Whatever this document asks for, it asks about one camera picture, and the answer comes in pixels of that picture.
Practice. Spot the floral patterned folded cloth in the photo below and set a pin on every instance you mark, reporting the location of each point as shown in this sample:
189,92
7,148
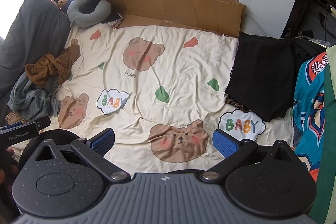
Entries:
116,22

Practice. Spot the blue denim garment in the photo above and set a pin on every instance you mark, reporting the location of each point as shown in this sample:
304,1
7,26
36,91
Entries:
33,102

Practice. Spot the leopard print cloth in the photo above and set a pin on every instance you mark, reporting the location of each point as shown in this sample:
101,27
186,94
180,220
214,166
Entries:
236,104

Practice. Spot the person's left hand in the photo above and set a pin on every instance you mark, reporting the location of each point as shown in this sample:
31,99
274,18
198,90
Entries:
8,167

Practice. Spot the black folded garment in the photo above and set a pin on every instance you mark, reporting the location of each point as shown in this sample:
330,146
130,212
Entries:
265,72

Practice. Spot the cream bear print bedsheet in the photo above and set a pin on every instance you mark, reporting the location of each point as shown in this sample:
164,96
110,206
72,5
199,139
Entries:
162,91

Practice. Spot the grey u-shaped neck pillow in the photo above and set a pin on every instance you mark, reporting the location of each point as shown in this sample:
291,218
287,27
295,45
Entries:
87,13

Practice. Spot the brown cardboard sheet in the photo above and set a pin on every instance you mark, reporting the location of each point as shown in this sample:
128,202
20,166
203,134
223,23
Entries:
220,16

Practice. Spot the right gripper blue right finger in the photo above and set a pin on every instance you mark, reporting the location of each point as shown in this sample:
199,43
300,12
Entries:
235,153

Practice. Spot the teal patterned garment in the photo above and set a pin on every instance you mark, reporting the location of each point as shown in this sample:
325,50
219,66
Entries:
309,113

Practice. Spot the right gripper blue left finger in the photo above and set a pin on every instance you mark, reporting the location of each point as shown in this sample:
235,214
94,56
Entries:
91,153

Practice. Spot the brown printed t-shirt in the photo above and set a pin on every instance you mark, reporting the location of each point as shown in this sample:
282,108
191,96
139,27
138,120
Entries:
49,66

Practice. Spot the dark grey pillow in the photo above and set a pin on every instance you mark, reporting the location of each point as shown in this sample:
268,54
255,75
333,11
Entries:
39,28

